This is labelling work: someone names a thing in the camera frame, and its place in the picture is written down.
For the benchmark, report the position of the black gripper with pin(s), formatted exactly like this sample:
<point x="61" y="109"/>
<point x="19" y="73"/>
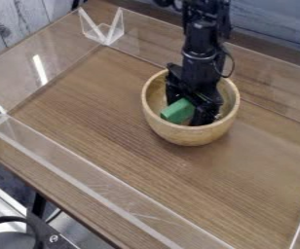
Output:
<point x="193" y="81"/>

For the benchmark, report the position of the green rectangular block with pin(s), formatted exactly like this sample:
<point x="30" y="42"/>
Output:
<point x="178" y="112"/>

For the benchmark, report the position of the brown wooden bowl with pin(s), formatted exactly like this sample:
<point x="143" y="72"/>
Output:
<point x="181" y="134"/>

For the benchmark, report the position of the black table leg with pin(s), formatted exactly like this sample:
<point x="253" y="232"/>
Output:
<point x="38" y="206"/>

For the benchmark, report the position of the clear acrylic enclosure wall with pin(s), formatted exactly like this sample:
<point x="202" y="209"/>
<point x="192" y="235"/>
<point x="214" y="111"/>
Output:
<point x="74" y="138"/>

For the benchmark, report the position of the black metal mount plate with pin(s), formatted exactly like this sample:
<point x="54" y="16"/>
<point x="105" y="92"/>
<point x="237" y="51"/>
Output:
<point x="51" y="239"/>

